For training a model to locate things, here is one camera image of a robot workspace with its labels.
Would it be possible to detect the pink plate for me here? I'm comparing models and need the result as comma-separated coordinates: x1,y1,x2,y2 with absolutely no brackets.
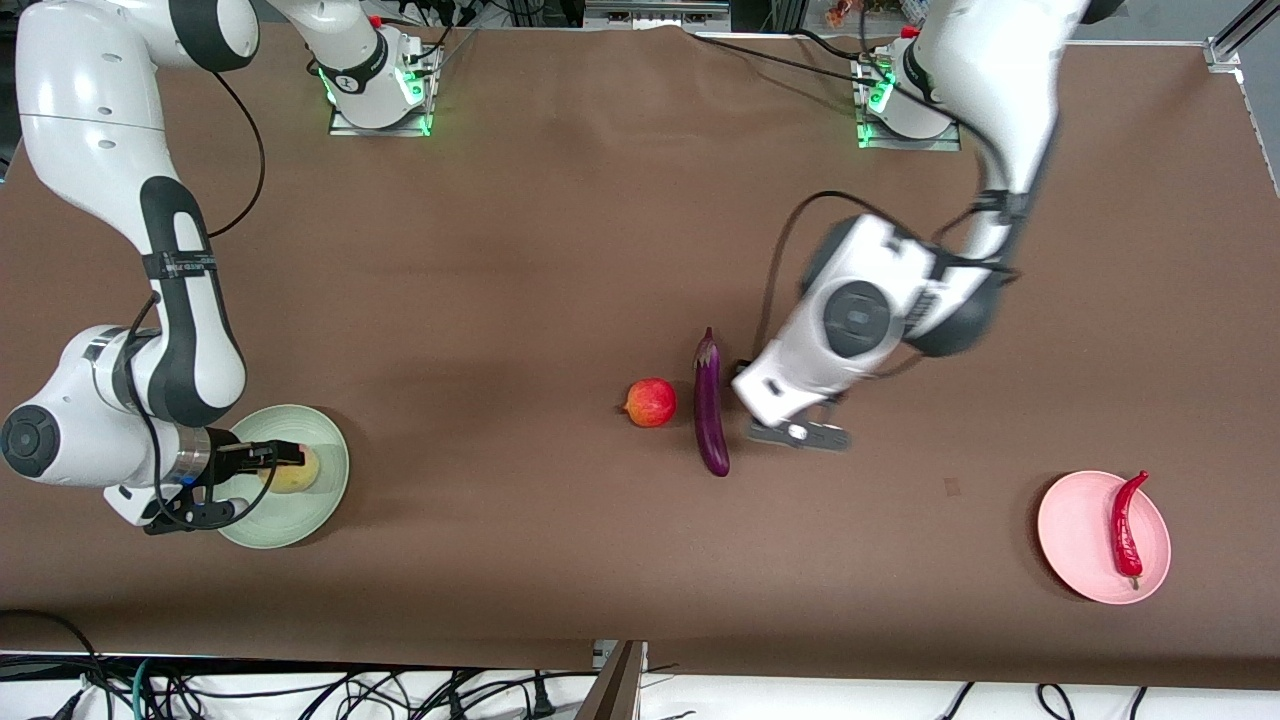
1037,471,1172,606

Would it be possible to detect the aluminium frame corner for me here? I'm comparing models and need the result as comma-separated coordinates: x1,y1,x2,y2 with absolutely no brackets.
1205,0,1280,73

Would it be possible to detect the black plug cable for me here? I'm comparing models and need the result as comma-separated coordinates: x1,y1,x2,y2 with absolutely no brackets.
520,672,561,717

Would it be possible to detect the thick black cable loop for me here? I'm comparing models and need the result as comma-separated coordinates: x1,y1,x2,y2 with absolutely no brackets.
0,610,113,720

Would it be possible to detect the red chili pepper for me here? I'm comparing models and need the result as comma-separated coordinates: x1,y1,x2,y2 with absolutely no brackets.
1110,471,1151,591

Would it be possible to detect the red pomegranate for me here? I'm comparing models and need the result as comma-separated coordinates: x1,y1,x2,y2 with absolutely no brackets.
622,378,678,429

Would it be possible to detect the long black table cable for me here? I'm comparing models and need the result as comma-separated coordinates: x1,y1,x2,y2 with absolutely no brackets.
690,33,881,86

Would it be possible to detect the short black table cable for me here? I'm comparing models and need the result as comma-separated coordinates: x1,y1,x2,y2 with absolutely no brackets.
795,28,866,61

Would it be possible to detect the purple eggplant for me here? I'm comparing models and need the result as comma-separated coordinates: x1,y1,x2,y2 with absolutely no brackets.
693,327,731,478

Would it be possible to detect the yellow pink peach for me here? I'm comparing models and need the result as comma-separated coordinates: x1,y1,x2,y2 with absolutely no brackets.
260,445,322,496

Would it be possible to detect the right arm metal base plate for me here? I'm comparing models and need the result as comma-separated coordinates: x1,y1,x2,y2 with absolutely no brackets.
328,45,433,138

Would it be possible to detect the pale green plate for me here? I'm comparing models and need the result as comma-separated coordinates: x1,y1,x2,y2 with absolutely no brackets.
215,404,351,550

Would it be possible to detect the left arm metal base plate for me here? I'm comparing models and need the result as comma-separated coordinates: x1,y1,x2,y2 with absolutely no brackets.
855,55,963,153

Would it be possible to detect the brown table cover cloth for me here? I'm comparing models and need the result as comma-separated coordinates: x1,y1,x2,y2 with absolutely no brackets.
0,18,1280,691

